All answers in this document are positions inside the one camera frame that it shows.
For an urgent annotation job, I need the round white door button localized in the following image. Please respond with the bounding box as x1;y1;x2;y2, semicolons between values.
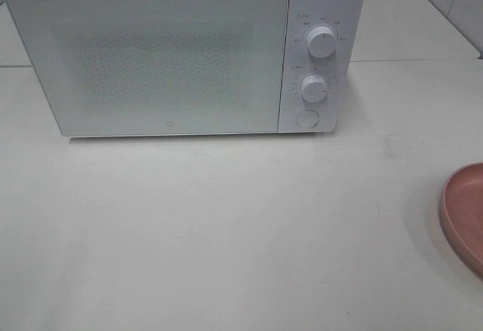
296;110;319;128

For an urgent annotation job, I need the white microwave door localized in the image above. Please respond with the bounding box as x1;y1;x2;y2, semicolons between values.
6;0;288;137

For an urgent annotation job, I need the pink round plate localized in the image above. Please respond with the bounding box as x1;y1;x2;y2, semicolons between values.
439;163;482;276

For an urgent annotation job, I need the white microwave oven body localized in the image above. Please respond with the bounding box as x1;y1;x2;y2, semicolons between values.
5;0;363;137

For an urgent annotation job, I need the lower white timer knob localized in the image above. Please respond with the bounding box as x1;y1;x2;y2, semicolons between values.
300;75;328;103

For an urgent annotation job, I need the upper white power knob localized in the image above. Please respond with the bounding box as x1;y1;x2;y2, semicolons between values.
306;24;337;59

